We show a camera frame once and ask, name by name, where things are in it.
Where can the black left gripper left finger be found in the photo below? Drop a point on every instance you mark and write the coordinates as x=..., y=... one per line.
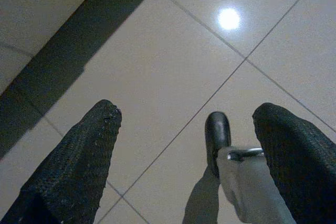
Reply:
x=65, y=171

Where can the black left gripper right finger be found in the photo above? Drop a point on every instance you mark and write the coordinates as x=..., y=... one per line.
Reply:
x=299, y=171

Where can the robot grey left leg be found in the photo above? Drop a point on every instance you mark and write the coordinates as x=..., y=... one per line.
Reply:
x=249, y=190

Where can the robot black left foot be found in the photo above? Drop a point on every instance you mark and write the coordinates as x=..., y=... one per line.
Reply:
x=218, y=129

